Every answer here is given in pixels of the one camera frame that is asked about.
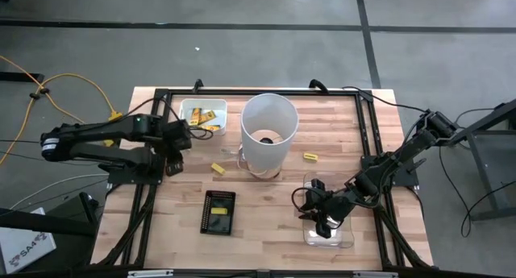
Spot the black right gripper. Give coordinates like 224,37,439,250
298,180,356,239

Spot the clear plastic bin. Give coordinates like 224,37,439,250
302,171,356,249

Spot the white plastic bin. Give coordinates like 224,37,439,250
178,98,228,137

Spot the table lamp white shade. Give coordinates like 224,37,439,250
239,93,301,180

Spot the black circuit board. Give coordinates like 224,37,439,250
200,189,237,236

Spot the black floor bar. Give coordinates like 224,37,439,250
0,71,45,85

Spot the white printed box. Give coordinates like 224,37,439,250
0,207,57,275

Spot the black metal stand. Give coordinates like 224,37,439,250
445,98,516,222

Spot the yellow extension cable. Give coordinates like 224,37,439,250
0,54,124,166

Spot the black aluminium table frame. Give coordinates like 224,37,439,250
90,87,435,271

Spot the white floor cable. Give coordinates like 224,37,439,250
10,173,110,210

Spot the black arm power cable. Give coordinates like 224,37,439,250
342,85,428,114

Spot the black looping floor cable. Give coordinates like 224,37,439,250
438,106,516,238

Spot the thin black floor cable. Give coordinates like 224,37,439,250
0,139,45,146

